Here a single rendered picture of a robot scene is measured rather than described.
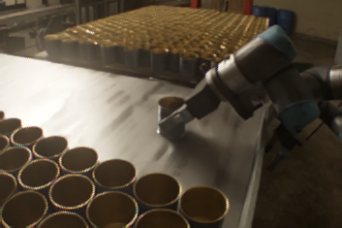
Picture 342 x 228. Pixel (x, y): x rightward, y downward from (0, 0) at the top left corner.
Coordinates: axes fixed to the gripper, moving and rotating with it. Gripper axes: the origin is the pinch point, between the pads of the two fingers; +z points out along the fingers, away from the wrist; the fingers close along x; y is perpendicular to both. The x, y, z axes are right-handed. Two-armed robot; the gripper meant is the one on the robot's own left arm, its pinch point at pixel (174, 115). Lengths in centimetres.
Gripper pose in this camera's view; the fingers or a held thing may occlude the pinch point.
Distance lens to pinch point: 60.1
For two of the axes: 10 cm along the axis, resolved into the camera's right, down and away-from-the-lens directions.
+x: -3.8, 4.0, -8.4
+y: -6.3, -7.7, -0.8
